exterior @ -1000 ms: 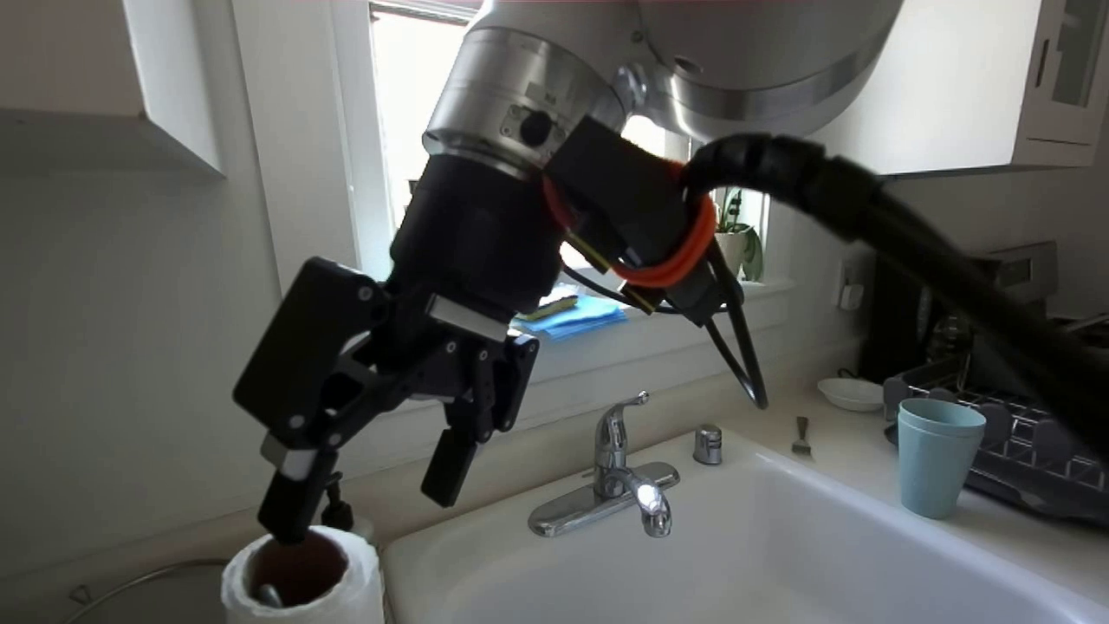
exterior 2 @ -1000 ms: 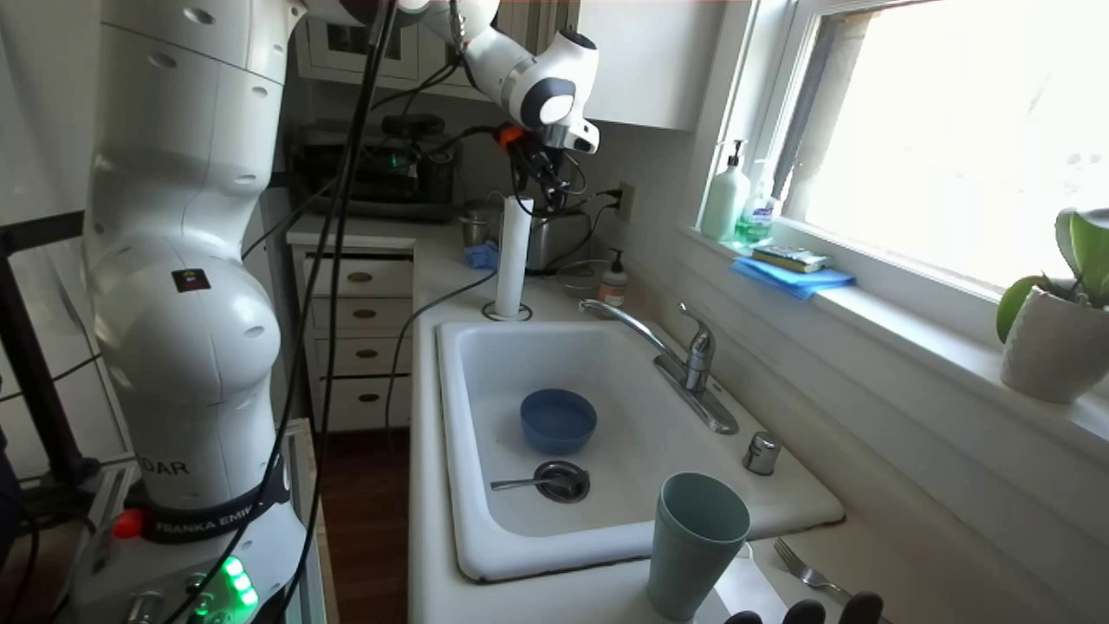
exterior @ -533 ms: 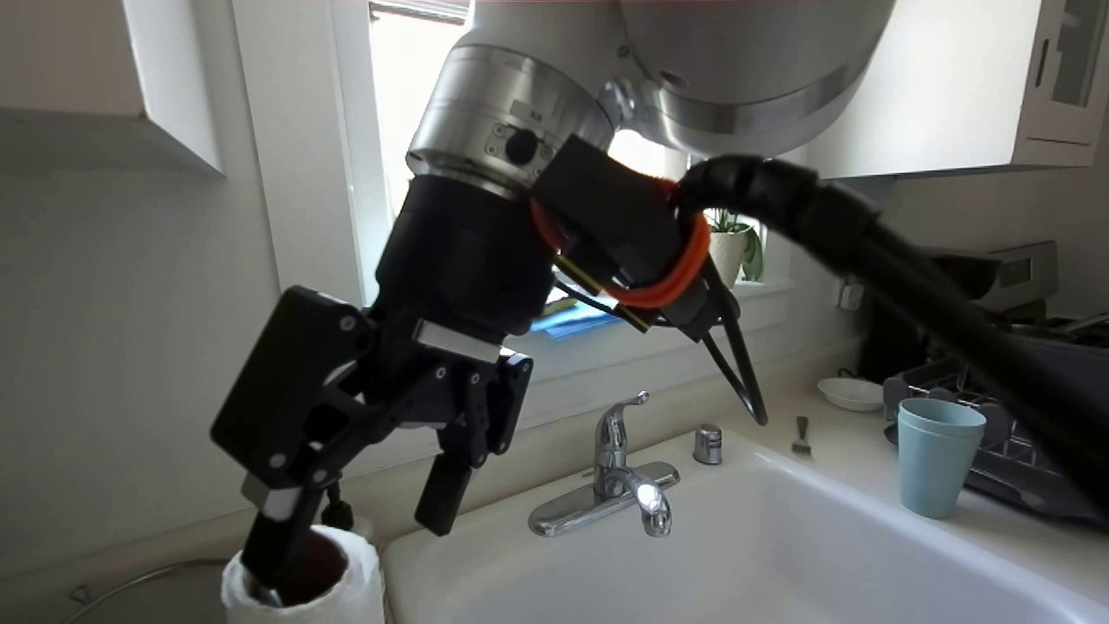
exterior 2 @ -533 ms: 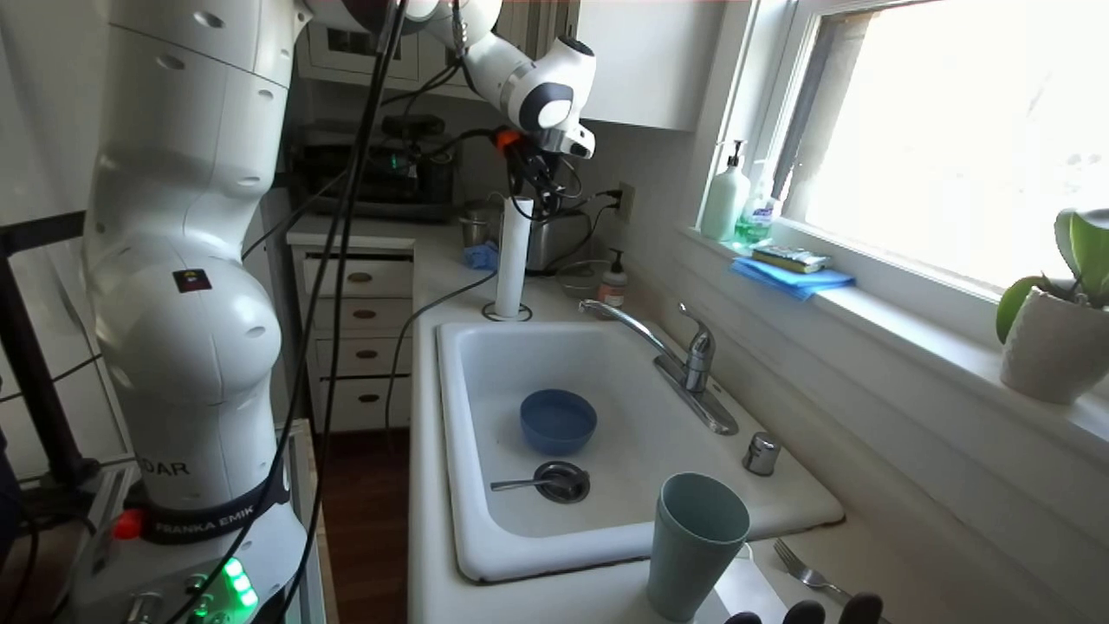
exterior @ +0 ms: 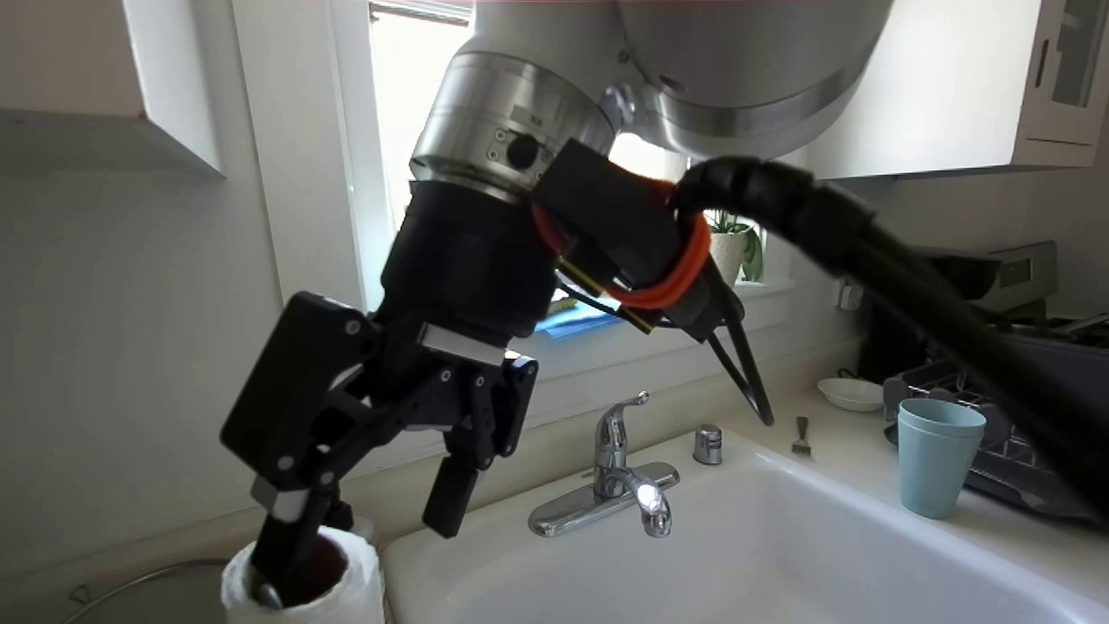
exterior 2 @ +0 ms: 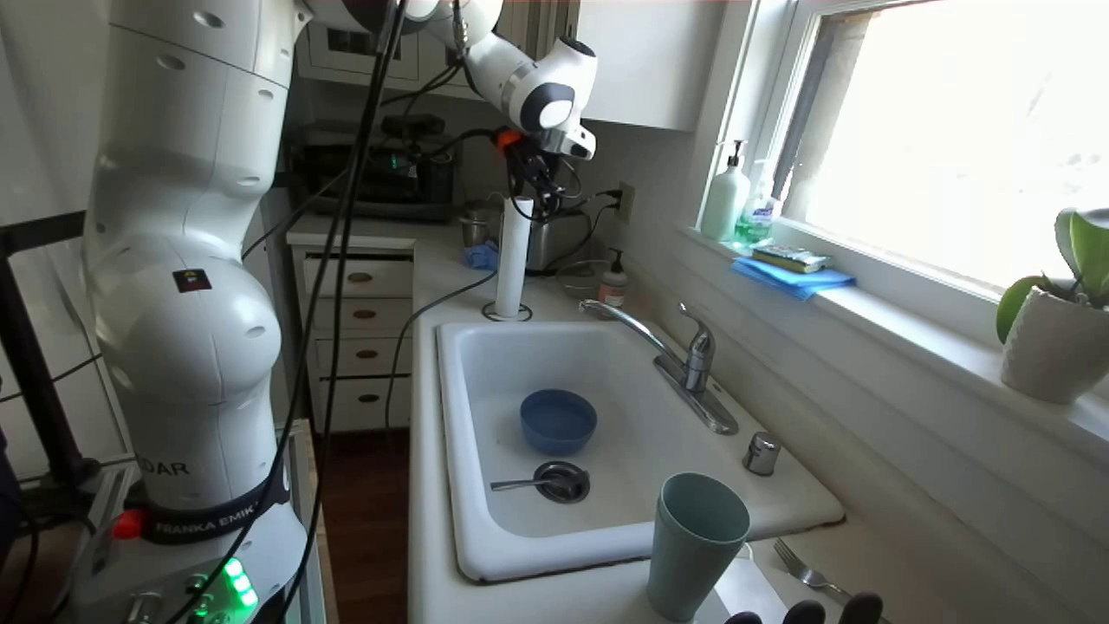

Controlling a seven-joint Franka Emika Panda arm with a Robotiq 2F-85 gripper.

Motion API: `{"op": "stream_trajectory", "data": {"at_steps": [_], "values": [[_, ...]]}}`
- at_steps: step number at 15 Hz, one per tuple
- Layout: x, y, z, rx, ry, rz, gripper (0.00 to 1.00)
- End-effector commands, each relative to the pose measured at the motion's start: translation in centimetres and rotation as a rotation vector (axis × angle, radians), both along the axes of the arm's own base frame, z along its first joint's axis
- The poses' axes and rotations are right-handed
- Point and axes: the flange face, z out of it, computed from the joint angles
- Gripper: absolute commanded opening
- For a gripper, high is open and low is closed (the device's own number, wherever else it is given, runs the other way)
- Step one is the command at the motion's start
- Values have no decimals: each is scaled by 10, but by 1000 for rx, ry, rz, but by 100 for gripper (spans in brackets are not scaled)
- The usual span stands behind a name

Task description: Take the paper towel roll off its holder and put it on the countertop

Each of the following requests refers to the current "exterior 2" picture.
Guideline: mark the white paper towel roll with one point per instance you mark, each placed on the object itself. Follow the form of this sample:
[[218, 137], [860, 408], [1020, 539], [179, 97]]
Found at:
[[515, 264]]

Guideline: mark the white sink basin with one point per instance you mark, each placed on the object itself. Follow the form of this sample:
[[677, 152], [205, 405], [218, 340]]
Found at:
[[626, 384]]

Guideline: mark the black camera stand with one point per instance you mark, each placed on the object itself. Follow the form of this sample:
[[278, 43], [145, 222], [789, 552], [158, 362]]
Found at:
[[36, 384]]

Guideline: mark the white plant pot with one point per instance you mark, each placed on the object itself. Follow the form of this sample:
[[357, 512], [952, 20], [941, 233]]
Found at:
[[1051, 347]]

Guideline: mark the thin metal utensil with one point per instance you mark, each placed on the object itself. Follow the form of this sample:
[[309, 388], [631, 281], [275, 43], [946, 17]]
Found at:
[[510, 482]]

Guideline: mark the chrome sink faucet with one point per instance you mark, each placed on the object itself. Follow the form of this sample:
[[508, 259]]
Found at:
[[693, 359]]

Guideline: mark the robot base with green lights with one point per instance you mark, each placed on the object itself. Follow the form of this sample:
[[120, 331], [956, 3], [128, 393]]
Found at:
[[265, 541]]

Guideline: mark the white upper cabinet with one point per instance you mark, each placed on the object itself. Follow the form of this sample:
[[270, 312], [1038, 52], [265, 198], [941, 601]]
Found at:
[[634, 58]]

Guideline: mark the green soap pump bottle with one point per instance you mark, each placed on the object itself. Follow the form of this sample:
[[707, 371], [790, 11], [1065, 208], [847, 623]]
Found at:
[[726, 204]]

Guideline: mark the flat blue cloth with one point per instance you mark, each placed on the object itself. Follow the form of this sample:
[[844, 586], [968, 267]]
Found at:
[[798, 280]]

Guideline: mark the grey and white sponge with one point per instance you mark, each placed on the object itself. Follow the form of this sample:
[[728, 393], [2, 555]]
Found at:
[[789, 259]]

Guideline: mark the white drawer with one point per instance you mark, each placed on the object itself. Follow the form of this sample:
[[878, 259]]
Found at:
[[368, 399], [360, 312], [365, 354], [360, 280]]

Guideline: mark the small teal bottle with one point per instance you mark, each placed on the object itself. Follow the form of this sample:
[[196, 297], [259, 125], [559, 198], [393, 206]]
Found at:
[[755, 222]]

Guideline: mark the crumpled blue cloth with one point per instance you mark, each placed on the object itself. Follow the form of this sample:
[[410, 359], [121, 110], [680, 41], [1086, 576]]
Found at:
[[480, 259]]

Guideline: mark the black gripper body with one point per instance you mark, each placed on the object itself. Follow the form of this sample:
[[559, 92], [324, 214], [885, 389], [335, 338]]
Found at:
[[540, 147]]

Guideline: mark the black toaster oven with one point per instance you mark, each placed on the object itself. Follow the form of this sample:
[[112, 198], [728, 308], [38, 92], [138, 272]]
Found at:
[[398, 175]]

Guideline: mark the white wall outlet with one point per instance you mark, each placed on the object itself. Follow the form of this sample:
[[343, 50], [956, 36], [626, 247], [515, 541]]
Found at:
[[620, 198]]

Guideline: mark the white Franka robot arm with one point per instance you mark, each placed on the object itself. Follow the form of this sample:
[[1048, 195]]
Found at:
[[185, 347]]

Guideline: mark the teal plastic cup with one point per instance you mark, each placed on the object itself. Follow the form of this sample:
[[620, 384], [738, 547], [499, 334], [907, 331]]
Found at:
[[693, 555]]

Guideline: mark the silver toaster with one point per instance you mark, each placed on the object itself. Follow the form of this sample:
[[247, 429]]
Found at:
[[555, 240]]

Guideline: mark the chrome sprayer cap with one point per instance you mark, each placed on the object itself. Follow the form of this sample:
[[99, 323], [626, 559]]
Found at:
[[759, 452]]

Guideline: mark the white drawer cabinet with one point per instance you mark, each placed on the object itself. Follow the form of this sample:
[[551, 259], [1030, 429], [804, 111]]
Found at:
[[368, 243]]

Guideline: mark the metal sink drain strainer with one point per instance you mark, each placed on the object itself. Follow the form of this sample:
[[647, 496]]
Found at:
[[562, 480]]

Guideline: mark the orange soap bottle black pump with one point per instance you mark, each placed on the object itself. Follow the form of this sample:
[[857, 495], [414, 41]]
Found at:
[[613, 274]]

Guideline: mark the white window frame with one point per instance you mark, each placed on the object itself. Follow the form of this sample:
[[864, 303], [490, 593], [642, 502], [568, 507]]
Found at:
[[798, 104]]

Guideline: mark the blue bowl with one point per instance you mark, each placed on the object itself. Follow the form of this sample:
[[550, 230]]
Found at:
[[559, 416]]

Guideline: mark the green leafy plant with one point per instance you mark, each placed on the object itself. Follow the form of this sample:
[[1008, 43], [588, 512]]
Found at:
[[1081, 247]]

